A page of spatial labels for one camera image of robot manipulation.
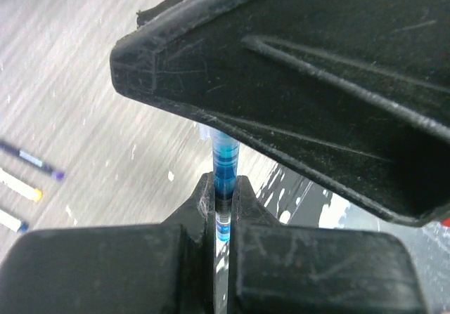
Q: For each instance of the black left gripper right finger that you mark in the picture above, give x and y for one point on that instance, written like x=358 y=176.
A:
x=276 y=268

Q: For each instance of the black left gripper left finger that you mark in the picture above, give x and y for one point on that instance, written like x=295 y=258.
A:
x=152 y=268

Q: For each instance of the purple pen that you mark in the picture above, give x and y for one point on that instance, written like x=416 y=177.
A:
x=32 y=160

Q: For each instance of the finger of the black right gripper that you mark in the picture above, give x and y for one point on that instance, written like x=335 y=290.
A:
x=353 y=94

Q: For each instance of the teal pen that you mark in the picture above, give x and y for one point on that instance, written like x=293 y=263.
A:
x=225 y=152

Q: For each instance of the white marker with blue end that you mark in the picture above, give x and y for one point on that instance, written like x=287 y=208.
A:
x=13 y=223

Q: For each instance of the white marker with yellow end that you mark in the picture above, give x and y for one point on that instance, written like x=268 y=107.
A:
x=15 y=184

